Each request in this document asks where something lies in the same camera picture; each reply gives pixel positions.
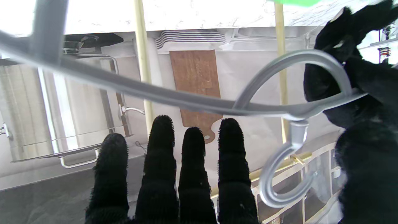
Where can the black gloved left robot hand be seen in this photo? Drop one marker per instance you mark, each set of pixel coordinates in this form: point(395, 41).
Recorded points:
point(373, 84)

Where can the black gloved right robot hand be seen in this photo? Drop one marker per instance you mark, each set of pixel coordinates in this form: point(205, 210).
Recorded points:
point(158, 186)

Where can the grey plastic clothes hanger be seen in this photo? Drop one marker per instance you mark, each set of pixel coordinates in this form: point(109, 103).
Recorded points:
point(155, 93)

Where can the green microfibre towel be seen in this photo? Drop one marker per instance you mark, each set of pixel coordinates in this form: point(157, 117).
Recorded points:
point(295, 2)

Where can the wooden hanging rack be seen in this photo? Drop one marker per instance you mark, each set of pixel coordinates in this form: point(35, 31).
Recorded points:
point(141, 46)

